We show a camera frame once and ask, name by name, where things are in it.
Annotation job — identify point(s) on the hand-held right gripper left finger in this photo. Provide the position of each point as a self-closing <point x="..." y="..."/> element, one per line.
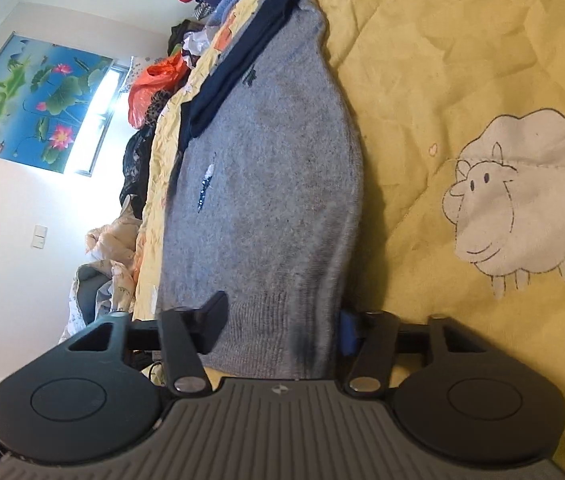
<point x="210" y="322"/>

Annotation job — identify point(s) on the grey sweater with navy sleeves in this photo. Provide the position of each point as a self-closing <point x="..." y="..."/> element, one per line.
<point x="272" y="185"/>

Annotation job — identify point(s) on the window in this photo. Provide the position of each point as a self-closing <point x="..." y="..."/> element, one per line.
<point x="100" y="125"/>

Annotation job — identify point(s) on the dark floral cloth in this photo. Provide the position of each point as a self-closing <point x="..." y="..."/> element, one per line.
<point x="135" y="170"/>

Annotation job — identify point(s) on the lotus flower painting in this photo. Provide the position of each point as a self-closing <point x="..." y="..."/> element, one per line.
<point x="27" y="100"/>

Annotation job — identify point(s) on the white crumpled bag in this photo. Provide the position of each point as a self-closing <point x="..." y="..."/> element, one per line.
<point x="197" y="40"/>

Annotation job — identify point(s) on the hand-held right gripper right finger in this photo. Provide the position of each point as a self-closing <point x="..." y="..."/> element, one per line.
<point x="350" y="335"/>

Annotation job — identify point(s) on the black white patterned cloth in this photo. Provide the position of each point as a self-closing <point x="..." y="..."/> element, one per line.
<point x="203" y="10"/>

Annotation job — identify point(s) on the dark olive cloth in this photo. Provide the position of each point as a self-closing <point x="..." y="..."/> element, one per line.
<point x="180" y="35"/>

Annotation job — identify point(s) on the white wall switch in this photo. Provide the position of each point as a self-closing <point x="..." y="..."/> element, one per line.
<point x="39" y="237"/>

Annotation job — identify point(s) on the cream padded jacket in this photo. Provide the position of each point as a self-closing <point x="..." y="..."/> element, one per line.
<point x="112" y="240"/>

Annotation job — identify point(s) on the white floral bedding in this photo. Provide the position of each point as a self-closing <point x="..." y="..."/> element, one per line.
<point x="97" y="300"/>

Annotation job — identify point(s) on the yellow printed quilt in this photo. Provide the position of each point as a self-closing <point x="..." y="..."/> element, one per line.
<point x="437" y="60"/>

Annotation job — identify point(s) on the orange plastic bag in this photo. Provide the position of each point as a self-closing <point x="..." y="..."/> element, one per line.
<point x="155" y="77"/>

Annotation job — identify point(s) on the leopard print cloth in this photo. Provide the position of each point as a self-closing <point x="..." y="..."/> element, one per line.
<point x="157" y="110"/>

